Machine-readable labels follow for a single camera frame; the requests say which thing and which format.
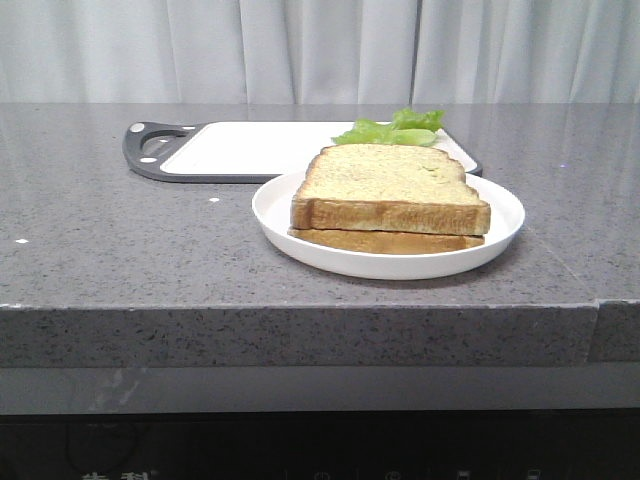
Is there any green lettuce leaf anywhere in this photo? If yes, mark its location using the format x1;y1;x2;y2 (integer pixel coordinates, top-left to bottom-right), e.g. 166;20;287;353
332;108;444;146

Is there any toasted bread slice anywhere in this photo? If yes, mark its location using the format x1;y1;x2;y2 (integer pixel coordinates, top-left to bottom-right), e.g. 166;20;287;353
288;227;485;255
290;144;491;236

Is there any black appliance with symbols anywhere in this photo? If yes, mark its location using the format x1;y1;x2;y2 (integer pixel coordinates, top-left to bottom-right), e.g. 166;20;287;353
1;409;639;479

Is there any white cutting board black rim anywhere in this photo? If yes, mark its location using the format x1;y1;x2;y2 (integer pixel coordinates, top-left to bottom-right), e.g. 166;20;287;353
122;120;484;184

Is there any grey curtain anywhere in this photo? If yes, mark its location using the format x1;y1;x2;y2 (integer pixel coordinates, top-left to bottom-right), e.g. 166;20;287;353
1;1;639;104

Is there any white round plate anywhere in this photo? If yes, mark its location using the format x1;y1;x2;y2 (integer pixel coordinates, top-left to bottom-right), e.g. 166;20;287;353
252;171;525;280

